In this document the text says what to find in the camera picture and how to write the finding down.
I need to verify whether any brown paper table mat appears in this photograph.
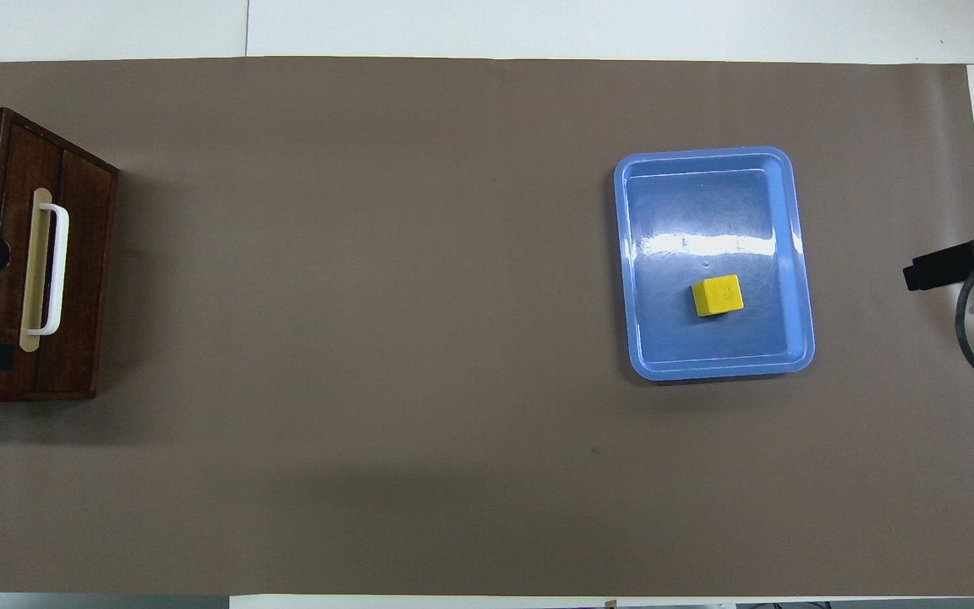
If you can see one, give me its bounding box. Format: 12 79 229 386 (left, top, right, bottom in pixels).
0 57 974 598

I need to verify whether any yellow cube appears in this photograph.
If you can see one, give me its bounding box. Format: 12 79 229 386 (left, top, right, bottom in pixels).
691 273 746 319

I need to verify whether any white drawer handle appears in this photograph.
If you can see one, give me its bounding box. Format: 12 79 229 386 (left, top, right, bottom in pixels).
26 202 71 337

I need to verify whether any beige handle backplate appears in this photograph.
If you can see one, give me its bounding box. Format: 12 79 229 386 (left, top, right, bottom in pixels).
19 187 53 353

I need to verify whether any blue plastic tray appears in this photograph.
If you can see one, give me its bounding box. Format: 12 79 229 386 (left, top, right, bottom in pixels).
613 145 817 382

